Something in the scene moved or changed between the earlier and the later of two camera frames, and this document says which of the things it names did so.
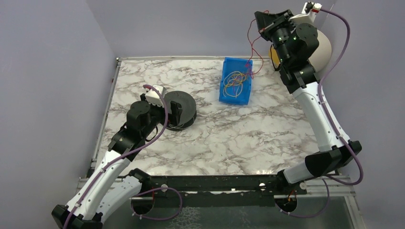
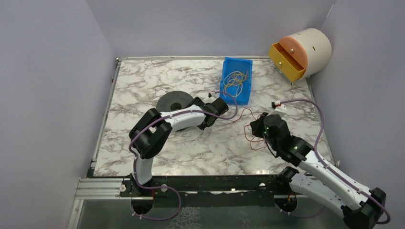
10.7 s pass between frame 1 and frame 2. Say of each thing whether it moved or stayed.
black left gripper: moved
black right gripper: moved
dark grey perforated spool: stayed
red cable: moved
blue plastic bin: stayed
